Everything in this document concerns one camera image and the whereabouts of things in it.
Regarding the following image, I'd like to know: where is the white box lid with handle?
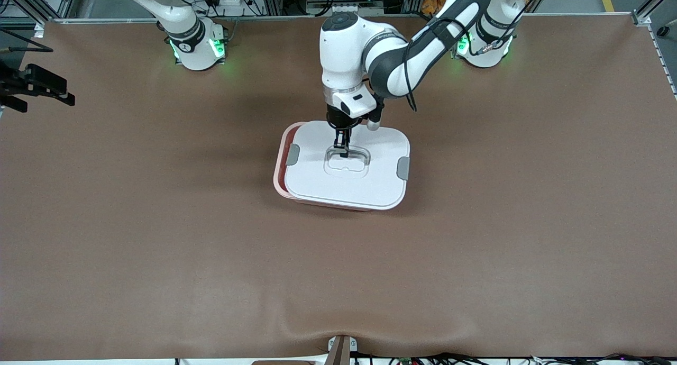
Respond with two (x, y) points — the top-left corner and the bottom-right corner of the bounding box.
(285, 121), (411, 211)

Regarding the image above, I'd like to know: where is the pink translucent plastic box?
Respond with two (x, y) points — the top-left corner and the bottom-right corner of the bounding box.
(273, 123), (371, 212)

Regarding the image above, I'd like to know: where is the brown table mat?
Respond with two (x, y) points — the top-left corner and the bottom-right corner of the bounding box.
(0, 13), (677, 361)

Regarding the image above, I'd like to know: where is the white power strip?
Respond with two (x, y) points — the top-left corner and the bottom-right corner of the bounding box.
(209, 0), (265, 17)

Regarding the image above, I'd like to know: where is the metal table clamp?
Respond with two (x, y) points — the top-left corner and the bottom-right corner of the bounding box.
(327, 335), (358, 365)

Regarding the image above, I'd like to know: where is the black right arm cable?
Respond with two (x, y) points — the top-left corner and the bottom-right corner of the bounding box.
(0, 29), (54, 53)

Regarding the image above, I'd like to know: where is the aluminium frame strut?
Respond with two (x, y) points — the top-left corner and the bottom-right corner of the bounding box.
(11, 0), (80, 20)
(632, 0), (677, 26)

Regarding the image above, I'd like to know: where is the silver aluminium table rail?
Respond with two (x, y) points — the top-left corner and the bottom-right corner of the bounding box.
(53, 13), (635, 25)

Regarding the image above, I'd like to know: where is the perforated silver side rail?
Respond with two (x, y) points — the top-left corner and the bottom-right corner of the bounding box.
(646, 24), (677, 98)

